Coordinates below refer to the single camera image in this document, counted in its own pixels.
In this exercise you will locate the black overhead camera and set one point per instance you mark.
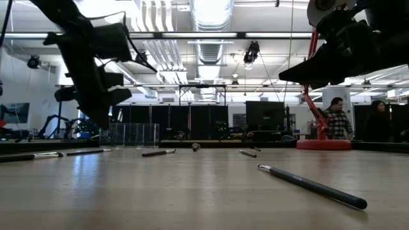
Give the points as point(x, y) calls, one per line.
point(252, 51)

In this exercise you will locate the silver ventilation duct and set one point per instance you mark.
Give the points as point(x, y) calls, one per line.
point(211, 19)

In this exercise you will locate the flat-head black makeup brush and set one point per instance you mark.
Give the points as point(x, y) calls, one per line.
point(255, 149)

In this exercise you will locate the blue bin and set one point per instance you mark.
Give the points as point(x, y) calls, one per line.
point(84, 135)

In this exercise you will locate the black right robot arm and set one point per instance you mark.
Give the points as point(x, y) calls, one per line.
point(396, 38)

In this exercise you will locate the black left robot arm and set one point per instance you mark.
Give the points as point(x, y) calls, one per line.
point(57, 12)

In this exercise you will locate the black makeup brush silver ferrule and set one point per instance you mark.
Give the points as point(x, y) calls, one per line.
point(19, 157)
point(156, 153)

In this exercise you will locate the black partition panels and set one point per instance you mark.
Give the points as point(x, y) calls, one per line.
point(204, 118)

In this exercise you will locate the overhead light bar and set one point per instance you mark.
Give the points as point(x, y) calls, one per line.
point(198, 34)

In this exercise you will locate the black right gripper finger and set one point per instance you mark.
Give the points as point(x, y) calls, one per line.
point(316, 80)
point(314, 62)

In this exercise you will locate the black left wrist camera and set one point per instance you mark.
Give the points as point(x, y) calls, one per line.
point(112, 41)

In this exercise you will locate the red desk lamp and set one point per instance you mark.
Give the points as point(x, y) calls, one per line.
point(322, 144)

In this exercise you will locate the thick black makeup brush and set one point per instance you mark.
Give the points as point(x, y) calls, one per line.
point(196, 147)

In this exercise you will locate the person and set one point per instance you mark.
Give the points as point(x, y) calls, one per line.
point(378, 124)
point(337, 123)

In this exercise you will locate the black monitor screen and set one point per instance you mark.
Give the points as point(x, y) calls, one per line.
point(265, 115)

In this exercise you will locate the dark wall picture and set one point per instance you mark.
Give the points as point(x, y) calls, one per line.
point(16, 112)

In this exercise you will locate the black ceiling-mounted device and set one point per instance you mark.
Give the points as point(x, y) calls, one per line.
point(33, 62)

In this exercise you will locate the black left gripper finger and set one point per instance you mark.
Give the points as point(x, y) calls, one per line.
point(103, 118)
point(89, 116)

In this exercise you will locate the thin black makeup brush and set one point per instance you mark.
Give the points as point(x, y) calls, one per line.
point(86, 152)
point(313, 186)
point(247, 154)

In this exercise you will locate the black aluminium table frame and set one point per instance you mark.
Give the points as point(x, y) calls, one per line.
point(223, 144)

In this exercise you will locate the background black robot arm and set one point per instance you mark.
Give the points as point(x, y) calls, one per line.
point(51, 123)

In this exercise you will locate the clear acrylic brush organizer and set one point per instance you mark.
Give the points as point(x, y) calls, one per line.
point(134, 135)

